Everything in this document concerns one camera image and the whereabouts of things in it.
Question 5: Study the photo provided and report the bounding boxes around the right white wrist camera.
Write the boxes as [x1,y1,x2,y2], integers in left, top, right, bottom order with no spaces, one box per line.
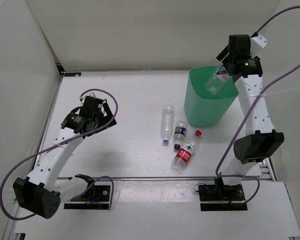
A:
[250,34,268,57]

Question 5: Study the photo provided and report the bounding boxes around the clear bottle red label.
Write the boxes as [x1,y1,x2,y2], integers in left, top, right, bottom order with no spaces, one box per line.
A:
[171,130,202,174]

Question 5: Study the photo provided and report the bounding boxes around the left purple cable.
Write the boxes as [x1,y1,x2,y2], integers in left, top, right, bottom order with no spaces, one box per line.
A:
[1,88,120,221]

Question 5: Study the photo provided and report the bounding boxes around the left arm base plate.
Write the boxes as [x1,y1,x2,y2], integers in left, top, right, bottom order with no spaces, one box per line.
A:
[63,174,115,210]

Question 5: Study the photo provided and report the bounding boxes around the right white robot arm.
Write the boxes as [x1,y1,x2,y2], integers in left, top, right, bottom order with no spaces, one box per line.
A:
[214,34,285,200]

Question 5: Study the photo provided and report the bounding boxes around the crushed bottle blue label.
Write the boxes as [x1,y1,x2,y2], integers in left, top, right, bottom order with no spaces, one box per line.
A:
[204,63,230,95]

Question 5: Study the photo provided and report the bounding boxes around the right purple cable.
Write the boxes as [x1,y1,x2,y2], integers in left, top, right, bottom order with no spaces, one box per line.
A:
[214,0,300,211]

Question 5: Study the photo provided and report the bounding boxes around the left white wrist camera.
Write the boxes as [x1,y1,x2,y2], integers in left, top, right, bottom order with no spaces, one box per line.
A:
[79,92,96,102]

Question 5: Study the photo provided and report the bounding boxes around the purple cable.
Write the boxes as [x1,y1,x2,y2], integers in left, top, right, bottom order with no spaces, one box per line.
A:
[214,0,300,211]
[1,88,120,221]

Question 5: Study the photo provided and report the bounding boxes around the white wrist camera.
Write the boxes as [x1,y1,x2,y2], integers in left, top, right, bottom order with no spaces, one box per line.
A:
[79,92,96,102]
[250,34,268,57]

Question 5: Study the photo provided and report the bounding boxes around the small bottle black cap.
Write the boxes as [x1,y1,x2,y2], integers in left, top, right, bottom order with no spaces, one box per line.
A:
[173,120,188,151]

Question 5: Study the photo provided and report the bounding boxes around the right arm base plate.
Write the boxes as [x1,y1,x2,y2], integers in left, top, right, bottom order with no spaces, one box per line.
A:
[193,177,248,212]

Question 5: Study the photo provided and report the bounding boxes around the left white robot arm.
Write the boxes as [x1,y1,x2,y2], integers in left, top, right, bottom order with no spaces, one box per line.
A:
[13,95,116,219]

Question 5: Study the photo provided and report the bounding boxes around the green plastic bin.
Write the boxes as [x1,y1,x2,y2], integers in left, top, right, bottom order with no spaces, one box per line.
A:
[183,65,239,127]

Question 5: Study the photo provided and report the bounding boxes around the clear bottle blue cap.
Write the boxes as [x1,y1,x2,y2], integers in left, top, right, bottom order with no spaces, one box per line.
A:
[160,104,175,145]

